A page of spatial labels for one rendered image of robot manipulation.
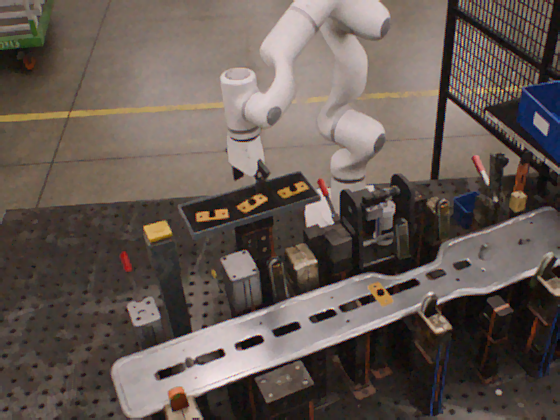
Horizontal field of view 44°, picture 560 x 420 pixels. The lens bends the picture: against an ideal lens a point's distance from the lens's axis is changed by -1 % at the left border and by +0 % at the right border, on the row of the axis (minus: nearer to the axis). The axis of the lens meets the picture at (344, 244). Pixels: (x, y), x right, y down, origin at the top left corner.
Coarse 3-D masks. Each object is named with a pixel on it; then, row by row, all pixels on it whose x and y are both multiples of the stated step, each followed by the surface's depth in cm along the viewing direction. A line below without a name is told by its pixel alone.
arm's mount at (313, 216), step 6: (366, 186) 253; (372, 186) 253; (330, 192) 251; (324, 198) 248; (312, 204) 246; (318, 204) 246; (306, 210) 244; (312, 210) 244; (318, 210) 244; (306, 216) 256; (312, 216) 242; (318, 216) 242; (306, 222) 253; (312, 222) 240; (318, 222) 240; (324, 222) 240
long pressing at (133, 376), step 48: (480, 240) 201; (336, 288) 187; (384, 288) 187; (432, 288) 187; (480, 288) 187; (192, 336) 173; (240, 336) 174; (288, 336) 174; (336, 336) 174; (144, 384) 163; (192, 384) 163
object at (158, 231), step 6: (162, 222) 182; (144, 228) 181; (150, 228) 181; (156, 228) 181; (162, 228) 181; (168, 228) 181; (150, 234) 179; (156, 234) 179; (162, 234) 179; (168, 234) 179; (150, 240) 178; (156, 240) 178
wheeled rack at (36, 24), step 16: (0, 0) 509; (16, 0) 512; (32, 0) 510; (48, 0) 519; (0, 16) 491; (16, 16) 493; (32, 16) 480; (48, 16) 507; (0, 32) 474; (16, 32) 476; (32, 32) 470; (0, 48) 471; (16, 48) 473; (32, 48) 487; (32, 64) 491
